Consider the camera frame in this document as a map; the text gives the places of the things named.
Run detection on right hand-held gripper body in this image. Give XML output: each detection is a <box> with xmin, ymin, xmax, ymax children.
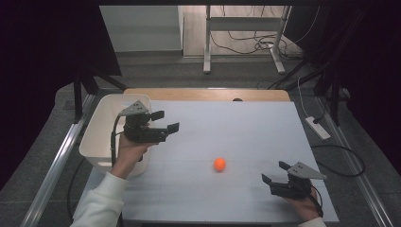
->
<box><xmin>270</xmin><ymin>161</ymin><xmax>328</xmax><ymax>201</ymax></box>

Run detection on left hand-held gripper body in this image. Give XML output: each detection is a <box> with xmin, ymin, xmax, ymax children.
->
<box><xmin>118</xmin><ymin>99</ymin><xmax>170</xmax><ymax>145</ymax></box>

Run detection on white plastic bin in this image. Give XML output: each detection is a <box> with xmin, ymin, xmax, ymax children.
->
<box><xmin>78</xmin><ymin>93</ymin><xmax>156</xmax><ymax>180</ymax></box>

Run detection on person's right hand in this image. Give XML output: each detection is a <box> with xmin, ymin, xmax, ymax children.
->
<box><xmin>285</xmin><ymin>186</ymin><xmax>324</xmax><ymax>222</ymax></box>

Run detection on person's left hand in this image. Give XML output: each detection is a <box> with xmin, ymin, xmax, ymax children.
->
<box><xmin>110</xmin><ymin>133</ymin><xmax>156</xmax><ymax>182</ymax></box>

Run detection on white board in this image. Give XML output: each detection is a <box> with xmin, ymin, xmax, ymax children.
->
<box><xmin>73</xmin><ymin>99</ymin><xmax>340</xmax><ymax>224</ymax></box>

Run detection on wooden table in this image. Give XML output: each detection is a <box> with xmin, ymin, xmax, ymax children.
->
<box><xmin>123</xmin><ymin>87</ymin><xmax>291</xmax><ymax>103</ymax></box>

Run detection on orange ball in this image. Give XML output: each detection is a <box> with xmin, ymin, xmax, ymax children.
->
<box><xmin>213</xmin><ymin>157</ymin><xmax>227</xmax><ymax>173</ymax></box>

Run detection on white power strip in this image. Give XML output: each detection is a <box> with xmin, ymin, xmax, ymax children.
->
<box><xmin>304</xmin><ymin>115</ymin><xmax>332</xmax><ymax>141</ymax></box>

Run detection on black metal stand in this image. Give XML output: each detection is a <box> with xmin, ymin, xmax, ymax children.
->
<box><xmin>314</xmin><ymin>68</ymin><xmax>344</xmax><ymax>127</ymax></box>
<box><xmin>72</xmin><ymin>66</ymin><xmax>130</xmax><ymax>125</ymax></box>

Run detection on white cabinet panel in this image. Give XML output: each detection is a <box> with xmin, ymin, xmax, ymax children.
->
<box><xmin>99</xmin><ymin>5</ymin><xmax>184</xmax><ymax>53</ymax></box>

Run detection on dark curtain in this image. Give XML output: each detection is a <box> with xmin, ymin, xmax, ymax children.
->
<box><xmin>284</xmin><ymin>0</ymin><xmax>401</xmax><ymax>178</ymax></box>
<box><xmin>0</xmin><ymin>0</ymin><xmax>123</xmax><ymax>191</ymax></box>

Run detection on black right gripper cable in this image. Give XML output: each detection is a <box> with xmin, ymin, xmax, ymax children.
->
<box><xmin>310</xmin><ymin>184</ymin><xmax>324</xmax><ymax>218</ymax></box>

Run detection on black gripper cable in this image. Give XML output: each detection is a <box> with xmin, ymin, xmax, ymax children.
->
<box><xmin>310</xmin><ymin>184</ymin><xmax>324</xmax><ymax>218</ymax></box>
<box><xmin>110</xmin><ymin>113</ymin><xmax>126</xmax><ymax>167</ymax></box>

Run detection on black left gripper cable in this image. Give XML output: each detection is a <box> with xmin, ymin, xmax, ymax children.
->
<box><xmin>110</xmin><ymin>113</ymin><xmax>126</xmax><ymax>167</ymax></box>

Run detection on black floor cable loop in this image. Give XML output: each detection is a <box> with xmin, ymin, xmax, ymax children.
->
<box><xmin>309</xmin><ymin>144</ymin><xmax>366</xmax><ymax>178</ymax></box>

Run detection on white cable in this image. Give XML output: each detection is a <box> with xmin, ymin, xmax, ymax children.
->
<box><xmin>297</xmin><ymin>78</ymin><xmax>312</xmax><ymax>119</ymax></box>

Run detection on aluminium rail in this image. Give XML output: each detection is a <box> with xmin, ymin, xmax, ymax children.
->
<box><xmin>316</xmin><ymin>96</ymin><xmax>395</xmax><ymax>227</ymax></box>
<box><xmin>20</xmin><ymin>94</ymin><xmax>96</xmax><ymax>227</ymax></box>

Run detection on white metal desk frame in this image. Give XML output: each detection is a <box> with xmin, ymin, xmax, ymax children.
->
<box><xmin>202</xmin><ymin>5</ymin><xmax>293</xmax><ymax>76</ymax></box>

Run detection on thin black floor cable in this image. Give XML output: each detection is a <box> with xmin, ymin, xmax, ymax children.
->
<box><xmin>65</xmin><ymin>156</ymin><xmax>87</xmax><ymax>227</ymax></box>

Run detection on tangle of floor cables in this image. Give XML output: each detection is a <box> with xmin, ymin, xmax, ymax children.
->
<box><xmin>209</xmin><ymin>29</ymin><xmax>305</xmax><ymax>61</ymax></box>

